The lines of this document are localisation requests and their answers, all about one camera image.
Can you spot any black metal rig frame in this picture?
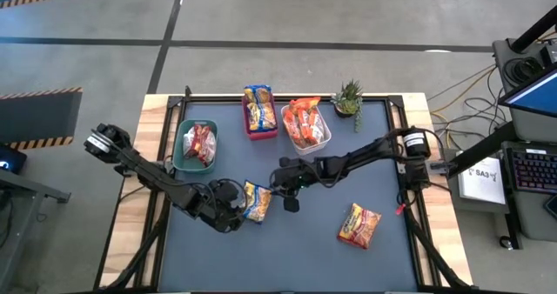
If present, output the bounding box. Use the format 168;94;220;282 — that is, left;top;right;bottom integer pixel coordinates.
93;94;475;294

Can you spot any red plastic bin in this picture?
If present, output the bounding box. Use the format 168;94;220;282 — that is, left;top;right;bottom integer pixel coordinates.
241;94;279;142

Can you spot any monitor with blue screen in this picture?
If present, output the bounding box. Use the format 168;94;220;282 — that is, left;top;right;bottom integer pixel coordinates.
498;65;557;119

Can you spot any black backlit keyboard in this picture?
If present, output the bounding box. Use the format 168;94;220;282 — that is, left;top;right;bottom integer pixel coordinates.
507;148;557;195

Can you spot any black diagonal strut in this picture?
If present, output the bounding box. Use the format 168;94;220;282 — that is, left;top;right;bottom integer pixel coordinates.
447;122;520;178

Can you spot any laptop computer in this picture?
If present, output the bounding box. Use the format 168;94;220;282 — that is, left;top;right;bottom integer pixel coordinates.
491;37;557;243

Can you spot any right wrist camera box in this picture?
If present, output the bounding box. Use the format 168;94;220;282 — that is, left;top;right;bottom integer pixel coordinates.
282;196;301;214

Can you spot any grey metal desk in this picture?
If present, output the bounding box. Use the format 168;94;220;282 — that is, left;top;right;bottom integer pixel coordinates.
0;167;73;294

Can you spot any black diagonal pole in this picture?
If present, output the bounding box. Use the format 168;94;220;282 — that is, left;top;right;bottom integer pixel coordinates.
509;6;557;54

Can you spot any white paper sign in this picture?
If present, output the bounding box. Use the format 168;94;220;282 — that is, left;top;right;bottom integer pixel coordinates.
457;156;508;206

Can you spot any black device with blue light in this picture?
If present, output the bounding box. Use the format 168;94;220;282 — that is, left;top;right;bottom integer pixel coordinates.
0;144;28;176

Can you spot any grey-blue table mat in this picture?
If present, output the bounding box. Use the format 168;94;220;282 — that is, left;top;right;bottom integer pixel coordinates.
158;100;419;293

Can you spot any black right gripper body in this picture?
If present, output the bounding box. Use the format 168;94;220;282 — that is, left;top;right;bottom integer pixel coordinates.
269;157;325;195

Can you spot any yellow floor cable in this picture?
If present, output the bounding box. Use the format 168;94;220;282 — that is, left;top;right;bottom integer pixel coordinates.
428;65;497;124

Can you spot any dark rounded device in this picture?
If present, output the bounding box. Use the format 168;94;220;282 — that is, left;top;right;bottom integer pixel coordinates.
543;193;557;219

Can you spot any white plastic bin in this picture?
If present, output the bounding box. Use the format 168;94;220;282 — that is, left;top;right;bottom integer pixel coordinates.
280;104;332;157

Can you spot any black floor cable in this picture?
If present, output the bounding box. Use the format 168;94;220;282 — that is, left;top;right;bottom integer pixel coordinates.
443;67;508;132

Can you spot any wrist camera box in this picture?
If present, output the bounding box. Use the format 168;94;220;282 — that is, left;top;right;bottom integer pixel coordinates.
282;196;301;214
219;180;240;199

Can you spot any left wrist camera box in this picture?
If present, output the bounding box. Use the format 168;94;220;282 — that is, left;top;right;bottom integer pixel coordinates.
219;180;240;199

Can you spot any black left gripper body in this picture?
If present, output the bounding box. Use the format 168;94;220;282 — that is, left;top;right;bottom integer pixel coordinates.
198;180;247;233

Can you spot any coiled black cable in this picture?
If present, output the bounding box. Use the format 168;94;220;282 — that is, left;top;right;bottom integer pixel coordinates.
504;57;545;84

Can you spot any potted succulent plant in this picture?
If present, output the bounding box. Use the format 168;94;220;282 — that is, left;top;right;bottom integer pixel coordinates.
331;78;365;133

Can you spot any teal plastic bin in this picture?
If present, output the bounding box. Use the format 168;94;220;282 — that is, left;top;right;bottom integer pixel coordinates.
171;118;218;175

